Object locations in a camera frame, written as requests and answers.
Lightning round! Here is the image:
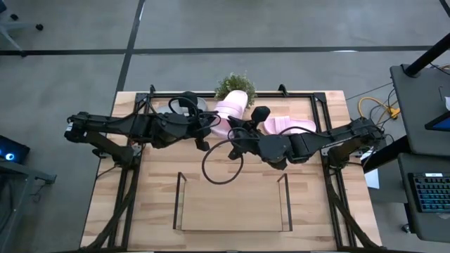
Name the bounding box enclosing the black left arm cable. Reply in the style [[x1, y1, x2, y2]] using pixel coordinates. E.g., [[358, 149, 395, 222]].
[[167, 96, 221, 133]]

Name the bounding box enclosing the grey keyboard desk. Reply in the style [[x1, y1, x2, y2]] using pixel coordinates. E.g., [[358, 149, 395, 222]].
[[397, 153, 450, 244]]

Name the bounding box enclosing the grey office chair base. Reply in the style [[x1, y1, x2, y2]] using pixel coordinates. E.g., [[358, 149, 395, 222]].
[[0, 0, 45, 58]]

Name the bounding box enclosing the monitor with blue screen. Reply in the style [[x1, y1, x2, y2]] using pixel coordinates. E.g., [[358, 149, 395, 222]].
[[424, 111, 450, 133]]

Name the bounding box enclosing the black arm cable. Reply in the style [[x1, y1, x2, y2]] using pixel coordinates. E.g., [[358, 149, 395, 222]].
[[201, 126, 268, 186], [167, 96, 221, 133]]

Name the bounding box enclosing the black pole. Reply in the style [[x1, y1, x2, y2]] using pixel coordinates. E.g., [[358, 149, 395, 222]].
[[404, 33, 450, 77]]

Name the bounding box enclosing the small green potted plant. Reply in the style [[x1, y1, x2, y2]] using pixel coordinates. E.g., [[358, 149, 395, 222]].
[[214, 72, 257, 108]]

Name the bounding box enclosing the grey metal stand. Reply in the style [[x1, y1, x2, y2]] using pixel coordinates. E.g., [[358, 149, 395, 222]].
[[0, 160, 57, 253]]

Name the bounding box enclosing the grey rubber slide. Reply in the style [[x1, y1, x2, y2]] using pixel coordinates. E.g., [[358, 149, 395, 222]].
[[155, 96, 209, 117]]

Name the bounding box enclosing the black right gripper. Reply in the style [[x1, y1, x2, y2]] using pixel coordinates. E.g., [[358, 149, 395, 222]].
[[227, 105, 271, 162]]

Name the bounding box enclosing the black metal table frame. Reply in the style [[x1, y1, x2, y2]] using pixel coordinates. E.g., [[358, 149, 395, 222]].
[[81, 84, 383, 253]]

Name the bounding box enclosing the black backlit keyboard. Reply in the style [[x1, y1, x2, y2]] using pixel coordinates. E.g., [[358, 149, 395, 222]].
[[407, 171, 450, 214]]

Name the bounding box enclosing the yellow cable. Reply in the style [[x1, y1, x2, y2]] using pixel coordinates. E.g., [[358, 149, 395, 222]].
[[357, 96, 401, 120]]

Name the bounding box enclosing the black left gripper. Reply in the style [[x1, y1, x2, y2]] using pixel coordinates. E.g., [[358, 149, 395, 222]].
[[179, 91, 214, 153]]

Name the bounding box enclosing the grey desk top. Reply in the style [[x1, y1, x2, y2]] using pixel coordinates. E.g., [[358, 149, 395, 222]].
[[389, 64, 450, 157]]

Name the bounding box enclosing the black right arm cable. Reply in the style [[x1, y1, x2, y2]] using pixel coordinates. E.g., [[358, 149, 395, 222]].
[[201, 126, 268, 186]]

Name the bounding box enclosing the black computer with blue light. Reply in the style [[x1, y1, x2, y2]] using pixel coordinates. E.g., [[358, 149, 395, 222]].
[[0, 135, 32, 165]]

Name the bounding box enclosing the pink rubber slide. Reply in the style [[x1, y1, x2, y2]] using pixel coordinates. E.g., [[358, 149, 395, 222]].
[[210, 89, 250, 138], [262, 115, 317, 136]]

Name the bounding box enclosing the white paper sheet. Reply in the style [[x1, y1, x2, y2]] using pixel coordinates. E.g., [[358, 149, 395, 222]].
[[364, 150, 381, 190]]

